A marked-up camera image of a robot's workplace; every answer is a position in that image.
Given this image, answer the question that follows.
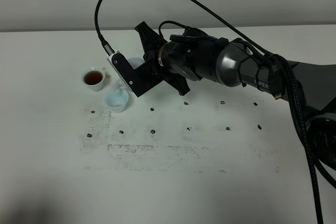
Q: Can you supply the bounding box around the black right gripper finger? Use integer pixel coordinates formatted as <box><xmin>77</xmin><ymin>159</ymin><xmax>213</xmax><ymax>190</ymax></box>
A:
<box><xmin>134</xmin><ymin>22</ymin><xmax>167</xmax><ymax>54</ymax></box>
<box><xmin>164</xmin><ymin>76</ymin><xmax>190</xmax><ymax>95</ymax></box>

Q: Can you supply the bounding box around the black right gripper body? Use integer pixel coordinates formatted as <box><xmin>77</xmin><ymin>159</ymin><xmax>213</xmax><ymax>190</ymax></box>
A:
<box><xmin>144</xmin><ymin>28</ymin><xmax>218</xmax><ymax>82</ymax></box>

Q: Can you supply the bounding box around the light blue porcelain teapot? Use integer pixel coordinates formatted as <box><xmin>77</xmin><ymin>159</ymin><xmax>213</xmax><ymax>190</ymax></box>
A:
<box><xmin>111</xmin><ymin>54</ymin><xmax>144</xmax><ymax>97</ymax></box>

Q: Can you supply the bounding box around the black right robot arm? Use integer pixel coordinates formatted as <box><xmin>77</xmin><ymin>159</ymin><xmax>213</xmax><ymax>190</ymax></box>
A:
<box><xmin>136</xmin><ymin>23</ymin><xmax>335</xmax><ymax>168</ymax></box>

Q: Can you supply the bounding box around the near blue porcelain teacup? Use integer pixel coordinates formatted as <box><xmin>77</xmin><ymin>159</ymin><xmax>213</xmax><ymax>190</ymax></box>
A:
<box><xmin>104</xmin><ymin>88</ymin><xmax>129</xmax><ymax>113</ymax></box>

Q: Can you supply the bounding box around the blue porcelain teacup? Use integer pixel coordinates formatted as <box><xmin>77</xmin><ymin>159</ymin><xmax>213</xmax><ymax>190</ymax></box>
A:
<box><xmin>81</xmin><ymin>68</ymin><xmax>106</xmax><ymax>92</ymax></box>
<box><xmin>104</xmin><ymin>88</ymin><xmax>129</xmax><ymax>113</ymax></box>

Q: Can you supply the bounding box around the far blue porcelain teacup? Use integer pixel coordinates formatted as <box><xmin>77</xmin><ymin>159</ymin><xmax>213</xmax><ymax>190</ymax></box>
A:
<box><xmin>81</xmin><ymin>68</ymin><xmax>106</xmax><ymax>92</ymax></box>

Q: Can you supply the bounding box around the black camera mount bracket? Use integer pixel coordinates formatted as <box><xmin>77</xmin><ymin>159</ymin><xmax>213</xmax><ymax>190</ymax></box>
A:
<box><xmin>111</xmin><ymin>53</ymin><xmax>164</xmax><ymax>97</ymax></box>

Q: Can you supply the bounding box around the silver depth camera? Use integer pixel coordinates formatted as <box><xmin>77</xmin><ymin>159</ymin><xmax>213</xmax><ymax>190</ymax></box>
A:
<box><xmin>107</xmin><ymin>50</ymin><xmax>136</xmax><ymax>92</ymax></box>

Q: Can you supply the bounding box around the black camera cable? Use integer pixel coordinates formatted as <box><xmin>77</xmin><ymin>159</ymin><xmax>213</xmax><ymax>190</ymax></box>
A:
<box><xmin>94</xmin><ymin>0</ymin><xmax>336</xmax><ymax>224</ymax></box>

